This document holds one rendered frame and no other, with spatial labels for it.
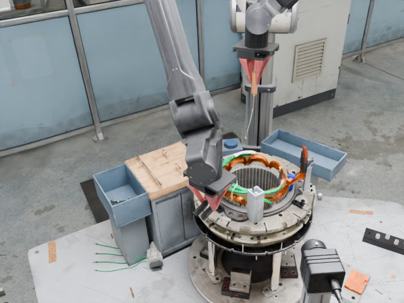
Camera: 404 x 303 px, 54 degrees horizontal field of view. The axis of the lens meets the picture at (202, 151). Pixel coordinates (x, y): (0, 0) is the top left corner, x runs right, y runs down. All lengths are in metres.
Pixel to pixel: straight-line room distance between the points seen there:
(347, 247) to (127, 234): 0.71
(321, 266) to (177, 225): 0.80
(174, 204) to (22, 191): 2.01
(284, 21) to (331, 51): 2.40
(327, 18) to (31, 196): 2.65
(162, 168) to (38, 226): 1.66
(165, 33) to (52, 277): 0.89
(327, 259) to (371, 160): 2.68
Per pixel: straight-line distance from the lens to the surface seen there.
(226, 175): 0.85
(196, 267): 1.26
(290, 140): 1.37
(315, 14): 3.41
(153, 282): 1.27
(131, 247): 1.27
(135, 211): 1.14
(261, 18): 0.90
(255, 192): 0.94
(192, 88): 0.73
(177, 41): 0.75
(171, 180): 1.15
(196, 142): 0.74
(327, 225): 1.45
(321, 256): 0.52
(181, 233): 1.29
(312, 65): 3.57
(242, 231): 0.99
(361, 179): 2.97
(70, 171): 3.14
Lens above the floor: 1.79
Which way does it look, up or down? 35 degrees down
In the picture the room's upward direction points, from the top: 3 degrees counter-clockwise
